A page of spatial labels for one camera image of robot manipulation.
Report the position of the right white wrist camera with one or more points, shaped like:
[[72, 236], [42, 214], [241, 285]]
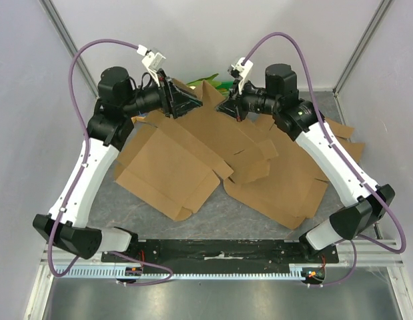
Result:
[[240, 71]]

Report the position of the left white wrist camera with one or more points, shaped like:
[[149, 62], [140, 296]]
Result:
[[152, 61]]

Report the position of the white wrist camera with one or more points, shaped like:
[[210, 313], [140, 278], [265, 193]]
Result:
[[240, 71], [152, 61]]

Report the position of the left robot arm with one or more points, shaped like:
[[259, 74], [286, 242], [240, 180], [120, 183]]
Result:
[[65, 225]]

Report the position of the spare flat cardboard box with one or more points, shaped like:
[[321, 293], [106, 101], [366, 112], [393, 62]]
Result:
[[294, 188]]

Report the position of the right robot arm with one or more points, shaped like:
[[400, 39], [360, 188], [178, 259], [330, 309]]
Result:
[[364, 200]]

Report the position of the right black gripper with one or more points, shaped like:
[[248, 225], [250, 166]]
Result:
[[235, 100]]

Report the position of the leafy green vegetable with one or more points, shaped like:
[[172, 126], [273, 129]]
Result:
[[210, 79]]

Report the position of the green plastic tray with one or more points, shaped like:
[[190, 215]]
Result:
[[224, 87]]

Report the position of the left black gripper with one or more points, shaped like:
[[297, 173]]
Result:
[[175, 101]]

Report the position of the slotted cable duct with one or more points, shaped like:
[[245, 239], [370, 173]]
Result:
[[124, 272]]

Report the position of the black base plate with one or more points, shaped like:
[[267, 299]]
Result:
[[267, 251]]

